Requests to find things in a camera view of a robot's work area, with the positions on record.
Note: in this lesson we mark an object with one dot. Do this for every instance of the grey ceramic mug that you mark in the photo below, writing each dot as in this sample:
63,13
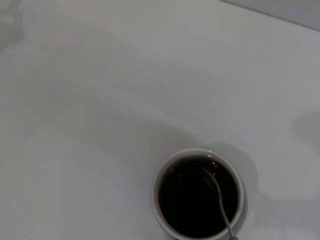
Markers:
156,200

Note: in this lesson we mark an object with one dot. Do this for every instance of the dark coffee liquid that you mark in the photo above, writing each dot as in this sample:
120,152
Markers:
187,200

